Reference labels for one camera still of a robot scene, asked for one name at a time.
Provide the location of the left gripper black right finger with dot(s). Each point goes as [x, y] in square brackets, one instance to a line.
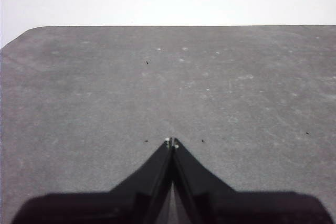
[223, 205]

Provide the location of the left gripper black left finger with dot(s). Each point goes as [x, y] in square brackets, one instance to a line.
[126, 200]

